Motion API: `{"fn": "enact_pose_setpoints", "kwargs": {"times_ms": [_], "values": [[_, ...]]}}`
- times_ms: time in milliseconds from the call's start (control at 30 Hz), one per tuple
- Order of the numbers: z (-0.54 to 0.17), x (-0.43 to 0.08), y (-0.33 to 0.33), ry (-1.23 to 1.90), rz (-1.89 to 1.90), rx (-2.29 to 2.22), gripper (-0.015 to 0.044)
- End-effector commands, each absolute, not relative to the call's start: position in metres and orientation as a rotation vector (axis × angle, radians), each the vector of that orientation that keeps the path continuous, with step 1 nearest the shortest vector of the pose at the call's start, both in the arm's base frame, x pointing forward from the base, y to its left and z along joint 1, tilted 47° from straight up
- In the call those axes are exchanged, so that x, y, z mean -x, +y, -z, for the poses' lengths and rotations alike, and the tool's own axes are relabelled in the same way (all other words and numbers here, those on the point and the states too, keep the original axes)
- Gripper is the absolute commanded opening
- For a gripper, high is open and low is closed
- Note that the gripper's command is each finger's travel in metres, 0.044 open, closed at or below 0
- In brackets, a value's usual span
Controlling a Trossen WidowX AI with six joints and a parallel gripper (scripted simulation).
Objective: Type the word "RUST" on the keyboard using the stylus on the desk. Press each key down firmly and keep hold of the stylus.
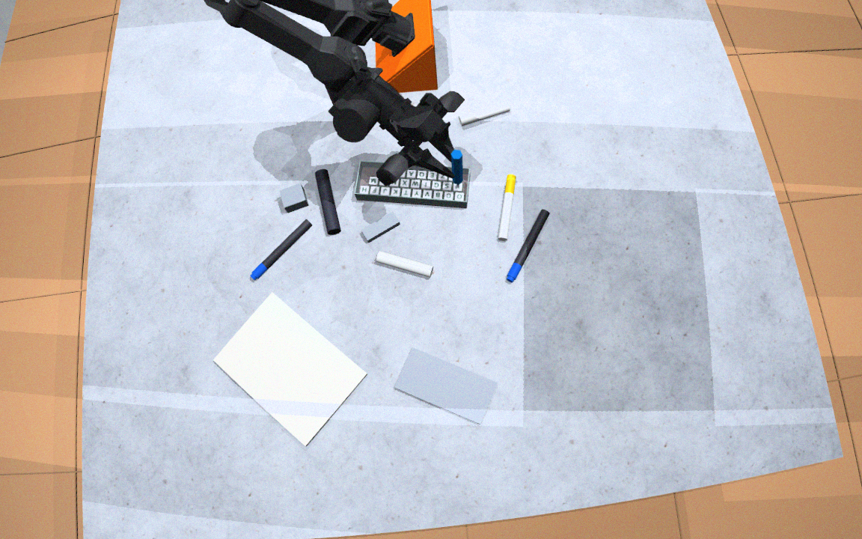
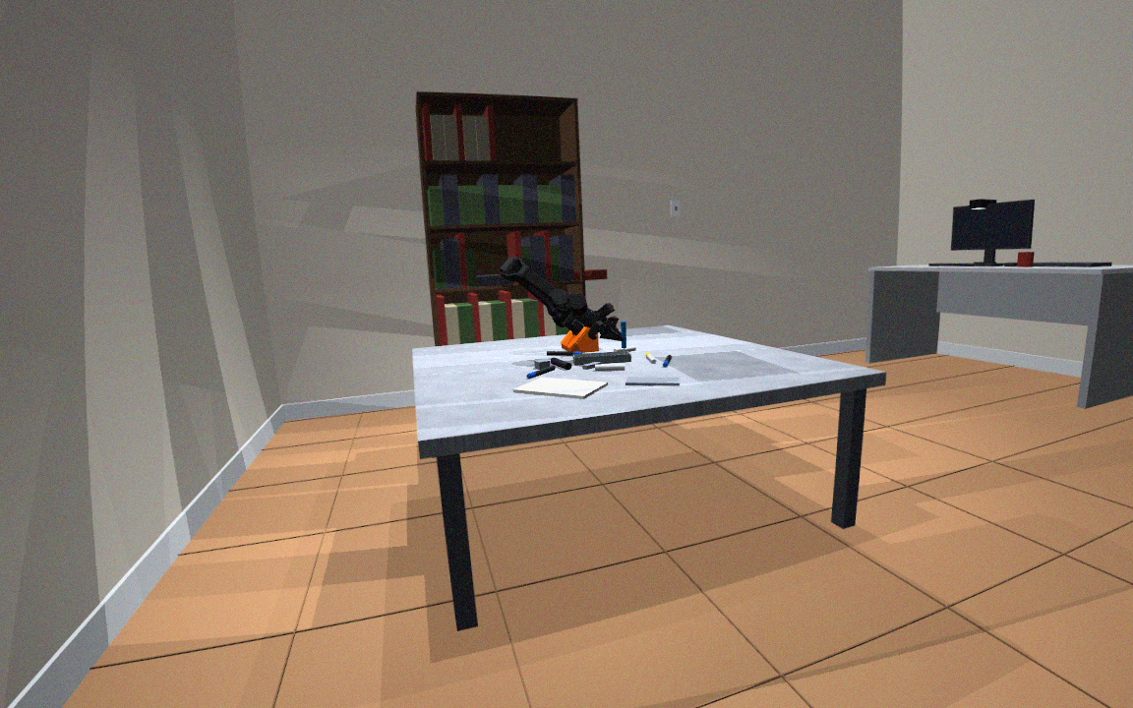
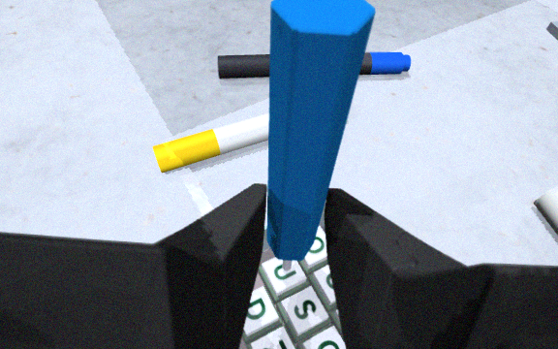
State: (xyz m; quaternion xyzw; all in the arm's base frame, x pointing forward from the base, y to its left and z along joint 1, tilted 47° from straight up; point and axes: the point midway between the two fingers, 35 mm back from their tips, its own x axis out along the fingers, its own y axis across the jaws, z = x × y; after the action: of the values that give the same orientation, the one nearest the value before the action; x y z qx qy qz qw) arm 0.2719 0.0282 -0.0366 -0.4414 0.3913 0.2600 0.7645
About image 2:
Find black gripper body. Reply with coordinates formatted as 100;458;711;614
583;310;619;340

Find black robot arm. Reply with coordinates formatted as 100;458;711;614
500;256;615;335

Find white sheet of paper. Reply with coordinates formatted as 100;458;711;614
513;378;608;399

